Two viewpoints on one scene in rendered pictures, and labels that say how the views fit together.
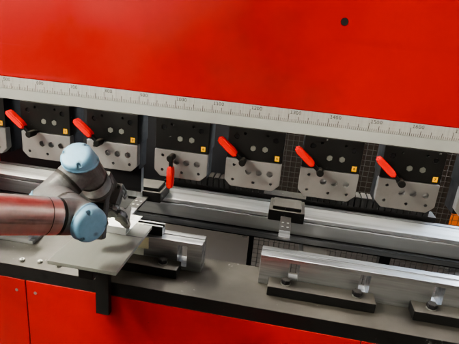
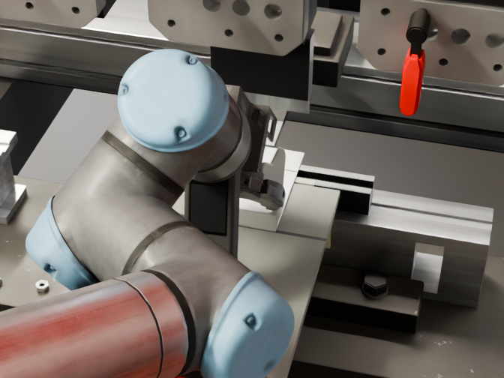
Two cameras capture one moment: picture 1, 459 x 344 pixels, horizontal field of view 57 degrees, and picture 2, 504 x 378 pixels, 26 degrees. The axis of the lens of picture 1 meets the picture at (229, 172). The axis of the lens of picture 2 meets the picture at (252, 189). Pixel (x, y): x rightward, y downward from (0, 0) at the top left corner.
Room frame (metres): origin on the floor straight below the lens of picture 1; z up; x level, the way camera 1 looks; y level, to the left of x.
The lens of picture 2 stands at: (0.26, 0.21, 1.74)
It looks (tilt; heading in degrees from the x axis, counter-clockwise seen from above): 40 degrees down; 6
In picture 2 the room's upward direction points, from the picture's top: straight up
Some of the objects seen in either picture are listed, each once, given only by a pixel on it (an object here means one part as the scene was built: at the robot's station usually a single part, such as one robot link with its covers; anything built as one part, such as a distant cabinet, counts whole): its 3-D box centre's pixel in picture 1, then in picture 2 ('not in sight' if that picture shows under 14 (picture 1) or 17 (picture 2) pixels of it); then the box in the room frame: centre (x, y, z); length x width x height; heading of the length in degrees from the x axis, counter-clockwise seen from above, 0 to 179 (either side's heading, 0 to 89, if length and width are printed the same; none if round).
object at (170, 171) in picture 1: (171, 170); (415, 62); (1.08, 0.16, 1.20); 0.04 x 0.02 x 0.10; 172
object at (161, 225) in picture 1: (132, 224); (280, 181); (1.17, 0.28, 0.98); 0.20 x 0.03 x 0.03; 82
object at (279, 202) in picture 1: (285, 218); not in sight; (1.27, -0.20, 1.01); 0.26 x 0.12 x 0.05; 172
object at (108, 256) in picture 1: (104, 243); (224, 264); (1.02, 0.32, 1.00); 0.26 x 0.18 x 0.01; 172
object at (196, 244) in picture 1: (142, 244); (308, 229); (1.16, 0.25, 0.92); 0.39 x 0.06 x 0.10; 82
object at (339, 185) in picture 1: (328, 164); not in sight; (1.09, -0.27, 1.26); 0.15 x 0.09 x 0.17; 82
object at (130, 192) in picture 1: (126, 180); (262, 68); (1.17, 0.30, 1.13); 0.10 x 0.02 x 0.10; 82
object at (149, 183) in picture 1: (141, 196); (285, 73); (1.33, 0.29, 1.01); 0.26 x 0.12 x 0.05; 172
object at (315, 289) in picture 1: (320, 294); not in sight; (1.03, -0.29, 0.89); 0.30 x 0.05 x 0.03; 82
